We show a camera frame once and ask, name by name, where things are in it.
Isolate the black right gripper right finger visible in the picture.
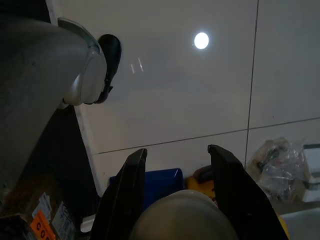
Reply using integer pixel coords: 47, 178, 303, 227
207, 144, 286, 240

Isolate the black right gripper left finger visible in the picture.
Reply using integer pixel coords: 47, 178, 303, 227
89, 148, 148, 240

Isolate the white bowl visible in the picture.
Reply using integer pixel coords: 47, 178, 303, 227
129, 188, 240, 240

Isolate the yellow container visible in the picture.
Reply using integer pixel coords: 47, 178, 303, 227
186, 174, 218, 208

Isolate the blue plastic bin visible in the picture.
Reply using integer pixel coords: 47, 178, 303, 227
109, 168, 187, 210

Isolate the clear plastic bag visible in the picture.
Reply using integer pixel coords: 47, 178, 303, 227
251, 136, 311, 201

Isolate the cardboard box orange sticker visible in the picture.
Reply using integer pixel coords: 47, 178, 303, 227
0, 172, 83, 240

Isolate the white box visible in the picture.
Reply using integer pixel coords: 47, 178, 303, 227
301, 143, 320, 203

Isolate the silver robot leg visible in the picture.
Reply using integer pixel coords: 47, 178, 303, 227
0, 16, 108, 208

